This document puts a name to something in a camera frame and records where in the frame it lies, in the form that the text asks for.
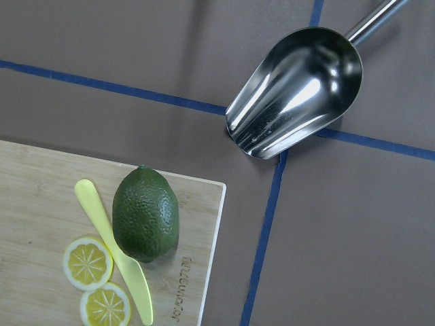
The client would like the lemon slice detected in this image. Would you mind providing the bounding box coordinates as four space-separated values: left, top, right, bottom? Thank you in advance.
63 237 114 291
80 282 131 326

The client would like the metal scoop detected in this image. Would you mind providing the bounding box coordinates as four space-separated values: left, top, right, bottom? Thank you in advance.
225 1 407 160

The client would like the lemon slice upper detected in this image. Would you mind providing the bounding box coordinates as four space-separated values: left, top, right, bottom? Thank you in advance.
63 237 114 291

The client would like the wooden cutting board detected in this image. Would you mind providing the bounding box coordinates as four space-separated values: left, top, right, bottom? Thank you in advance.
1 141 226 325

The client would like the lemon slice lower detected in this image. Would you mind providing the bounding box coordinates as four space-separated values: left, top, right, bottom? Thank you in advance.
80 282 131 326

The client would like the green avocado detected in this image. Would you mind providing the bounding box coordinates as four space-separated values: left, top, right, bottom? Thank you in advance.
112 166 179 264

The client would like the yellow plastic knife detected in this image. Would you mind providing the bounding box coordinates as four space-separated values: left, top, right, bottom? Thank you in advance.
74 179 154 325

